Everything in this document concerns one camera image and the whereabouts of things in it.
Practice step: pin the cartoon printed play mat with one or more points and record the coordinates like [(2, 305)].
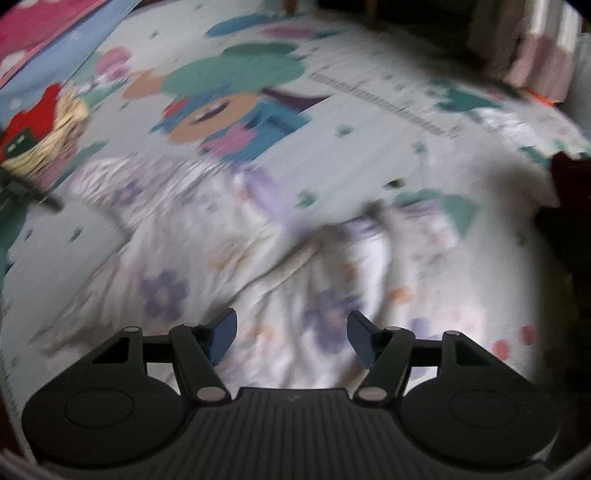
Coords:
[(364, 152)]

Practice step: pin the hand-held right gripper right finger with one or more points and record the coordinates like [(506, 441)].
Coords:
[(361, 341)]

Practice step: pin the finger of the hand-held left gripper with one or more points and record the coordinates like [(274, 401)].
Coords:
[(32, 191)]

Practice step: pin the pale pink curtain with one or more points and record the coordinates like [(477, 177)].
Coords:
[(531, 50)]

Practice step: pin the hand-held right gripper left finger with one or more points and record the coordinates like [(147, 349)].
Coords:
[(225, 336)]

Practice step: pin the pink blue printed mat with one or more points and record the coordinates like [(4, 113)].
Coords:
[(41, 32)]

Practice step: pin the pile of dark clothes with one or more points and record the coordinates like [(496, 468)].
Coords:
[(570, 194)]

